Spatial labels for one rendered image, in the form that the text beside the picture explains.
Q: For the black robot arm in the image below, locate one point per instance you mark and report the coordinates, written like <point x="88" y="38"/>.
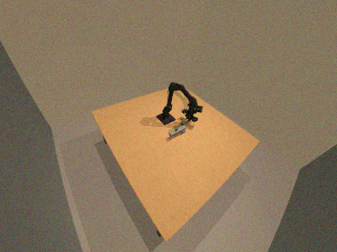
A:
<point x="193" y="106"/>

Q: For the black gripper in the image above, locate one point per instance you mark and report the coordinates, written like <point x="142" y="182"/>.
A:
<point x="190" y="115"/>

